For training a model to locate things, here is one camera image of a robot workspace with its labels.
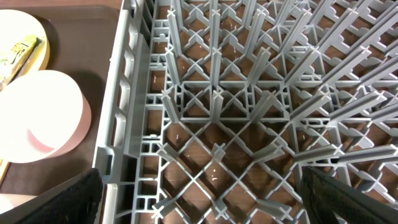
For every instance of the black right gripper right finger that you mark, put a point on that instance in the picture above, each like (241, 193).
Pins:
(326, 198)

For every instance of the green yellow snack wrapper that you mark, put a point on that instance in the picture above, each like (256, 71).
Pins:
(13, 58)

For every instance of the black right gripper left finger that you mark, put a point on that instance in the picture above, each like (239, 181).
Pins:
(73, 201)

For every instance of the dark brown serving tray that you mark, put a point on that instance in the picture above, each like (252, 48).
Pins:
(81, 40)

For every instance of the yellow plate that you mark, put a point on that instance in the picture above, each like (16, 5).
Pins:
(15, 25)

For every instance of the pink bowl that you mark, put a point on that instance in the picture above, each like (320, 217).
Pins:
(43, 114)

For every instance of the wooden chopstick with pattern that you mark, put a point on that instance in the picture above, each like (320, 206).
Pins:
(4, 165)

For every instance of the white green cup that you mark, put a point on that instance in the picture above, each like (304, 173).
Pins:
(10, 201)

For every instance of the grey plastic dishwasher rack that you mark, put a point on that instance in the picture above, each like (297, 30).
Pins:
(213, 109)

